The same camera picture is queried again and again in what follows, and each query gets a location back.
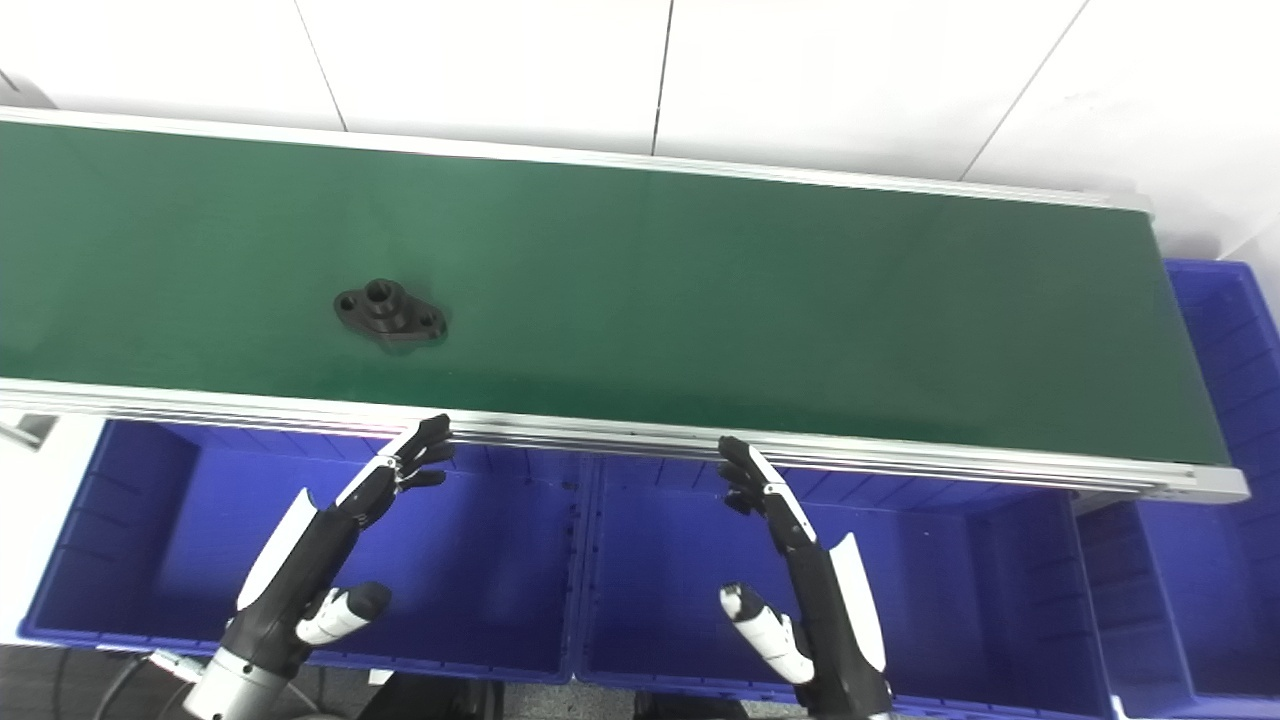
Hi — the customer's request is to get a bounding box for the blue plastic bin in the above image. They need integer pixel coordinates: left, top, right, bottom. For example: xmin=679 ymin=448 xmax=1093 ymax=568
xmin=575 ymin=455 xmax=1117 ymax=720
xmin=1075 ymin=260 xmax=1280 ymax=720
xmin=18 ymin=418 xmax=593 ymax=687

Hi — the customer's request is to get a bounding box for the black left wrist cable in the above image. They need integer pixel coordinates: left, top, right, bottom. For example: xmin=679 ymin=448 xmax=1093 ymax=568
xmin=93 ymin=650 xmax=206 ymax=720

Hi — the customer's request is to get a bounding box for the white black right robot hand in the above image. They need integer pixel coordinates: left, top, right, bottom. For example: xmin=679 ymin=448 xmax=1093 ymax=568
xmin=717 ymin=436 xmax=892 ymax=717

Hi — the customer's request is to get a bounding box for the black flange part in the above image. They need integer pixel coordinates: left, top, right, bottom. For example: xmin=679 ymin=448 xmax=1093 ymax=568
xmin=333 ymin=279 xmax=449 ymax=352

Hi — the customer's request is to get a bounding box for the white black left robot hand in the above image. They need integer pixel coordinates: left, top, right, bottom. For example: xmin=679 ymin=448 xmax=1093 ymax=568
xmin=222 ymin=414 xmax=455 ymax=677

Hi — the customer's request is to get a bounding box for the green conveyor belt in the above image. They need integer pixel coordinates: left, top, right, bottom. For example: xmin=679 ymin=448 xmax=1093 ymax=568
xmin=0 ymin=105 xmax=1251 ymax=505
xmin=0 ymin=122 xmax=1230 ymax=467

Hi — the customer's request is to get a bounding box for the aluminium conveyor support bracket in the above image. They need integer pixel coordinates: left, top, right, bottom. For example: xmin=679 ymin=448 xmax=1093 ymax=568
xmin=0 ymin=413 xmax=59 ymax=452

